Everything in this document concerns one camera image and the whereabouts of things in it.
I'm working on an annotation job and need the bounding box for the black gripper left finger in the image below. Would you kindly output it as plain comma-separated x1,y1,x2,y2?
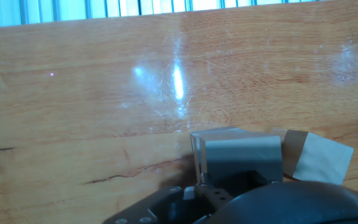
103,183,234,224

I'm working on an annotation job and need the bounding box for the varnished wooden board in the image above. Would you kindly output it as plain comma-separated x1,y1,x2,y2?
0,0,358,224

